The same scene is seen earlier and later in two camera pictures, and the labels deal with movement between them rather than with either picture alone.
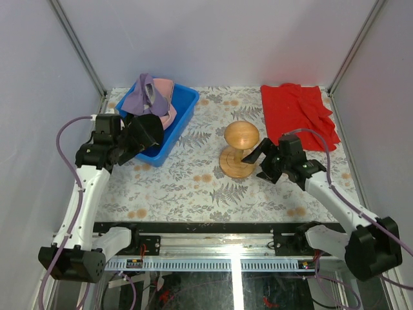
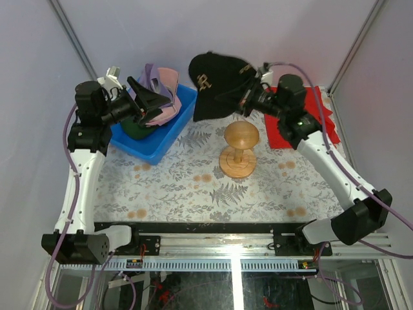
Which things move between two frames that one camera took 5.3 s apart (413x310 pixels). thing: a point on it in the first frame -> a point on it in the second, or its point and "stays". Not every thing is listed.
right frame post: [377, 7] stays
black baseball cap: [153, 125] -> [220, 81]
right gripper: [269, 150] -> [243, 95]
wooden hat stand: [241, 136] stays
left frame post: [79, 50] stays
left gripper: [142, 140] -> [150, 101]
